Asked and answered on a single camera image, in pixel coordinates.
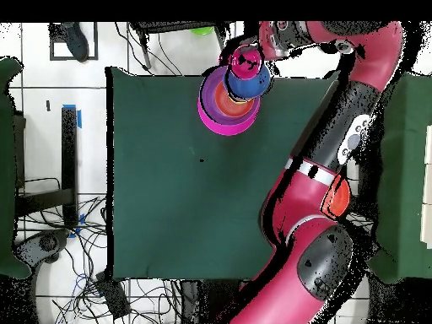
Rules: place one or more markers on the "red cup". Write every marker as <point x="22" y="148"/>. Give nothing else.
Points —
<point x="249" y="69"/>

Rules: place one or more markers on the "blue bowl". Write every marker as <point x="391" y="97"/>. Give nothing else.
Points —
<point x="249" y="89"/>

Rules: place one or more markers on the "green bowl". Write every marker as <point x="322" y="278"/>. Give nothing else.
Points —
<point x="202" y="31"/>

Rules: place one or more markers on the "small orange bowl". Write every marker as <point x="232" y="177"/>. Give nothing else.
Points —
<point x="226" y="108"/>

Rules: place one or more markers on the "purple bowl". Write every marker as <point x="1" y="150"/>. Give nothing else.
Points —
<point x="207" y="98"/>

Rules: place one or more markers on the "pink bowl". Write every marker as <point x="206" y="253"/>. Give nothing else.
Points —
<point x="233" y="130"/>

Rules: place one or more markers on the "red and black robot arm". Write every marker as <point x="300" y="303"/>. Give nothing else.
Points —
<point x="297" y="270"/>

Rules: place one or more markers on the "black metal stool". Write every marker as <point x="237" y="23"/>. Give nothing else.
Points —
<point x="162" y="26"/>

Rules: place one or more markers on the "dark green tablecloth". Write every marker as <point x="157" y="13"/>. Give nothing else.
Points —
<point x="185" y="185"/>

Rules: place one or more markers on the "large orange bowl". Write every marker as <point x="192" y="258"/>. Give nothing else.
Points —
<point x="339" y="199"/>

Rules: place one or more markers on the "person's foot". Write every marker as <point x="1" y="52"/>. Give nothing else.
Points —
<point x="77" y="42"/>

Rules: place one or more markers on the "green side table cloth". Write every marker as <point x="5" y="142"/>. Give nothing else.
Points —
<point x="405" y="168"/>
<point x="6" y="168"/>

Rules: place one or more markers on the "blue tape strip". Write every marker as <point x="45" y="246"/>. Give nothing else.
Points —
<point x="79" y="119"/>

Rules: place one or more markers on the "white boxes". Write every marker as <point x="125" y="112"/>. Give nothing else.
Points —
<point x="427" y="185"/>

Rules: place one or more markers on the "black cross beam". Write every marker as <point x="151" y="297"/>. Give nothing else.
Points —
<point x="44" y="201"/>

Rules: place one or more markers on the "black power brick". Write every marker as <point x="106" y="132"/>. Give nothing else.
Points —
<point x="113" y="297"/>

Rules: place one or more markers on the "black upright post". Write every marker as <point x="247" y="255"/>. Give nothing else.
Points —
<point x="69" y="152"/>

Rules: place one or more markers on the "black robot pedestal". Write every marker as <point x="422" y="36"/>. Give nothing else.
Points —
<point x="209" y="300"/>

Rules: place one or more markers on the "black pedestal foot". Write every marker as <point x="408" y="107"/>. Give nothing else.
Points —
<point x="47" y="243"/>

